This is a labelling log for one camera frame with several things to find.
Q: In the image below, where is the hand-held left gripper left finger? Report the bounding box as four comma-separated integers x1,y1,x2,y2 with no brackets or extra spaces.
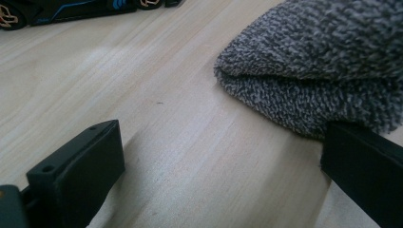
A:
21,119,125,228

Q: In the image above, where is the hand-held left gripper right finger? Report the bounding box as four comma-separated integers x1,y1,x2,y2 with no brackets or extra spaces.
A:
320,122,403,228

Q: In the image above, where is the grey fuzzy cloth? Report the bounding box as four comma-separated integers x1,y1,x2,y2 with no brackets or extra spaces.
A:
213,0,403,141

